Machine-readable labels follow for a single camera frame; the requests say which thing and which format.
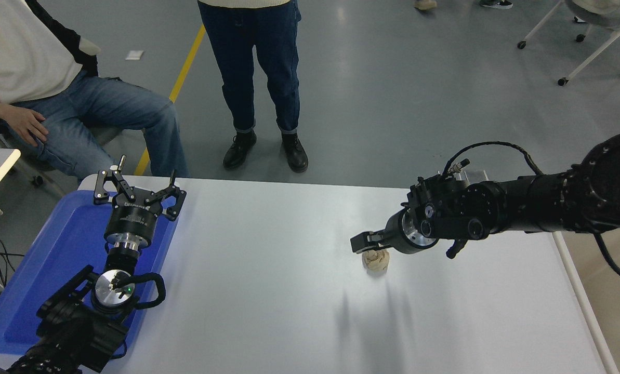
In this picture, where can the white-legged wheeled chair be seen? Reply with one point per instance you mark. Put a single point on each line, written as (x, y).
(593, 19)

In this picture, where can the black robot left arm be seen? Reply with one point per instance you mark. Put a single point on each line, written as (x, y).
(70, 332)

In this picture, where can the metal floor plate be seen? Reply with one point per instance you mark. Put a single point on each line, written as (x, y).
(478, 175)

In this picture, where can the person's right hand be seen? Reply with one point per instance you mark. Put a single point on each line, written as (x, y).
(26, 124)

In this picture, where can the white paper scrap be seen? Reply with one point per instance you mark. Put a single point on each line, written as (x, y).
(134, 55)

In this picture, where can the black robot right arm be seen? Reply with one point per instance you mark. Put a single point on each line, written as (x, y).
(549, 208)

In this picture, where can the large pale bin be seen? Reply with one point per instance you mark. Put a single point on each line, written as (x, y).
(616, 322)

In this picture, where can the blue plastic tray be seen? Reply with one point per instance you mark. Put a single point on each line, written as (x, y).
(65, 249)

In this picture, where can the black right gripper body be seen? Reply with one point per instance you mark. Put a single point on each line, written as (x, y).
(395, 234)

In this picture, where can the tan paper ball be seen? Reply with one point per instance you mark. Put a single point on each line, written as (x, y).
(376, 261)

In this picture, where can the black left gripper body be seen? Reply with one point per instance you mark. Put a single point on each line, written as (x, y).
(133, 222)

